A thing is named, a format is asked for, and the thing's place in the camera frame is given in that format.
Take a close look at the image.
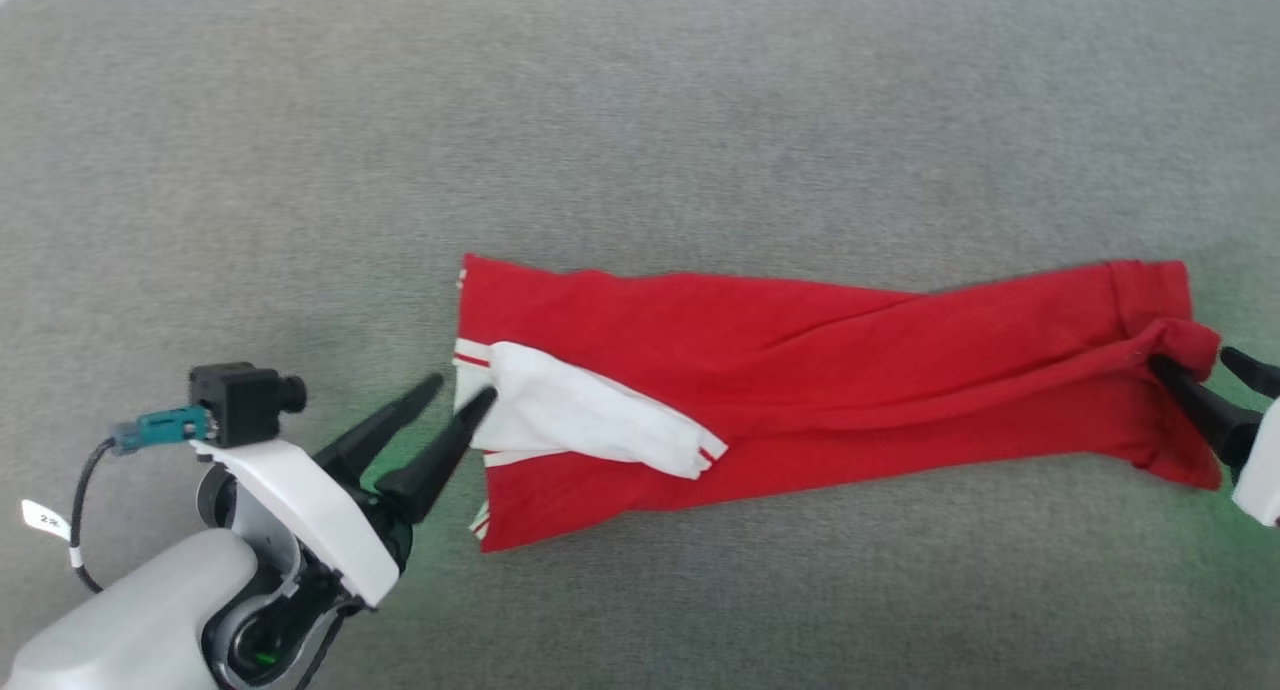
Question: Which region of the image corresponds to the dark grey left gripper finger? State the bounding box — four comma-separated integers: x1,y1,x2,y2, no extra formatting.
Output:
315,372,445,492
375,387,499,527

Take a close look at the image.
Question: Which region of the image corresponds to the thin black cable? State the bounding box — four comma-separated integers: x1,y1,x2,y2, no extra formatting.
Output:
68,438,117,596
295,608,348,690

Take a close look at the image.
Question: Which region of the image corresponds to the teal cable connector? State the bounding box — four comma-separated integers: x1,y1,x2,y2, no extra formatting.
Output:
112,407,212,457

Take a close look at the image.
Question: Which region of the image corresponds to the white cable label tag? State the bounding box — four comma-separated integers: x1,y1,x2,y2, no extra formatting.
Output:
21,499,75,543

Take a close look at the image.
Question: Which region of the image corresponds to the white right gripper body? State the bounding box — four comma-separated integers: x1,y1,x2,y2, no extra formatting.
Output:
1230,394,1280,529

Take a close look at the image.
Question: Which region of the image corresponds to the red and white jersey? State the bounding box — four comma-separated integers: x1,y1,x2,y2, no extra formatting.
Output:
452,253,1223,554

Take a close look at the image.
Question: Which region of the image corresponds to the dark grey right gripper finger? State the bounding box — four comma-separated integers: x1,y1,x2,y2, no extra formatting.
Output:
1147,355,1264,477
1220,347,1280,399

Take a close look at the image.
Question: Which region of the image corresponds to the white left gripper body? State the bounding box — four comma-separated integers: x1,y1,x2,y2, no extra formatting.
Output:
192,438,414,610

